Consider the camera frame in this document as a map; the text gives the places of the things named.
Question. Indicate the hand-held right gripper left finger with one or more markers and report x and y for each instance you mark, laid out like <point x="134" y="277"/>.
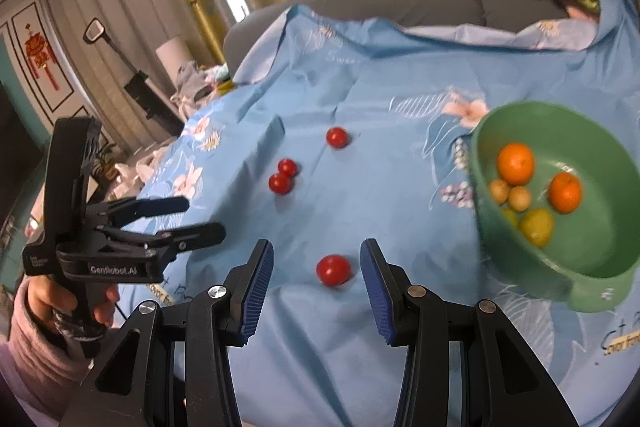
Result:
<point x="257" y="292"/>

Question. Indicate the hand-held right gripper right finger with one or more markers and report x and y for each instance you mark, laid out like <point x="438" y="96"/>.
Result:
<point x="377" y="292"/>

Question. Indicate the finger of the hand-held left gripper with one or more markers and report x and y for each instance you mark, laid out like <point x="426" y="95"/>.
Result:
<point x="200" y="234"/>
<point x="150" y="206"/>

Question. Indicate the large red tomato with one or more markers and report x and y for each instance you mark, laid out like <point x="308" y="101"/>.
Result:
<point x="333" y="270"/>

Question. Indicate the green oval fruit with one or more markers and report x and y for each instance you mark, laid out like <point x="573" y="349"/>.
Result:
<point x="510" y="217"/>

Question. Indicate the tan round fruit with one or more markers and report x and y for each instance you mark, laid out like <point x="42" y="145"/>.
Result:
<point x="520" y="199"/>
<point x="499" y="192"/>

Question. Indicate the yellow-green lemon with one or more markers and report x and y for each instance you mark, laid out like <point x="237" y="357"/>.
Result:
<point x="537" y="227"/>

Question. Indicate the large orange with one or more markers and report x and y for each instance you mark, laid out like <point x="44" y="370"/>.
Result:
<point x="515" y="163"/>

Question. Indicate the small orange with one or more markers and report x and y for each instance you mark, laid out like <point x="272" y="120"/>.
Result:
<point x="565" y="193"/>

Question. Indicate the green plastic bowl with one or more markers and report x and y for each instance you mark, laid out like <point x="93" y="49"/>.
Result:
<point x="600" y="217"/>

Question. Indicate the person's left forearm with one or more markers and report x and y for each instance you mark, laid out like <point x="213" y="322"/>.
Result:
<point x="35" y="367"/>

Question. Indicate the person's left hand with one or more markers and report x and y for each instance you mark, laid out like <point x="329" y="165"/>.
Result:
<point x="47" y="297"/>

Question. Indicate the small potted plant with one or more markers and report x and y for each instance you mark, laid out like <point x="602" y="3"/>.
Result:
<point x="105" y="162"/>

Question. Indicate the blue floral bed sheet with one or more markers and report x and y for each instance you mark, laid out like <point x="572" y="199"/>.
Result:
<point x="400" y="207"/>

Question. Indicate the red cherry tomato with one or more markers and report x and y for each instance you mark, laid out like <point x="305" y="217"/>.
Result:
<point x="288" y="167"/>
<point x="337" y="138"/>
<point x="280" y="184"/>

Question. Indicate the black stick vacuum cleaner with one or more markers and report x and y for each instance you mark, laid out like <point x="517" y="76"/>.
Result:
<point x="145" y="92"/>

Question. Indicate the grey and white clothes pile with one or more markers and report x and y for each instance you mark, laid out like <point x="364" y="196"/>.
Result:
<point x="192" y="87"/>

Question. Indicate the red hanging knot ornament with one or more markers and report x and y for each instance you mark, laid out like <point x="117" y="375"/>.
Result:
<point x="42" y="54"/>

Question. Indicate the white cylinder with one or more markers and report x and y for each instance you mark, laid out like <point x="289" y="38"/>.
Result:
<point x="173" y="54"/>

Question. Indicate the grey sofa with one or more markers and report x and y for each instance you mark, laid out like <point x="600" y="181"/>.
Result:
<point x="400" y="2"/>

